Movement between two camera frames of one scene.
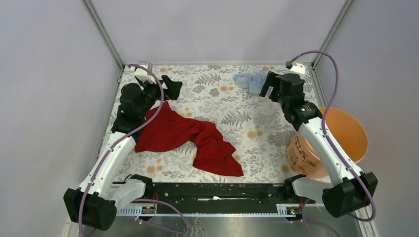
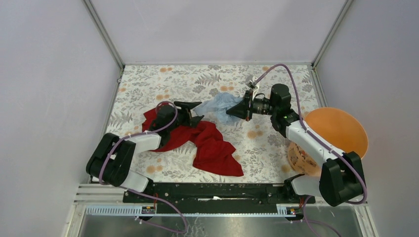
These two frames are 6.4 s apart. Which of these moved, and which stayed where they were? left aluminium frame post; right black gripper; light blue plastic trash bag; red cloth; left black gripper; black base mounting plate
Moved: left black gripper; light blue plastic trash bag; right black gripper
Stayed: left aluminium frame post; red cloth; black base mounting plate
